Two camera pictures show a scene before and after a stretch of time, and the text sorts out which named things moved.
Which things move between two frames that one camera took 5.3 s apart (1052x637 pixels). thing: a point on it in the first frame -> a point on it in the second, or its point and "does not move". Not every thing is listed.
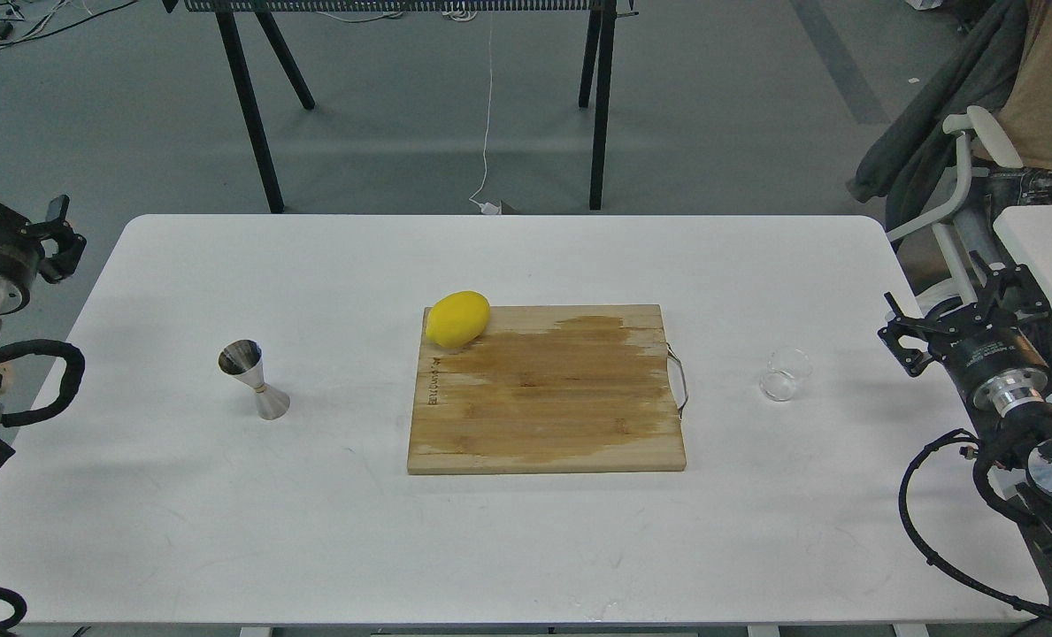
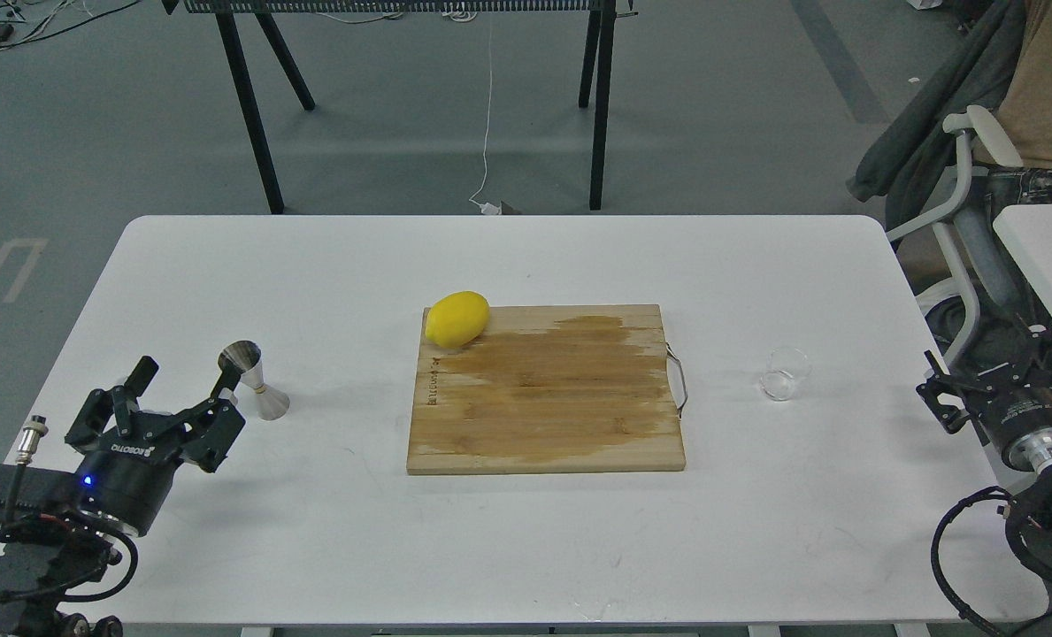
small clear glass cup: [786, 368] does not move
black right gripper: [982, 345] -> [1020, 405]
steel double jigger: [242, 358] does not move
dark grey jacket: [914, 165] does not move
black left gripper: [0, 249] -> [125, 472]
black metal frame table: [595, 81] does not move
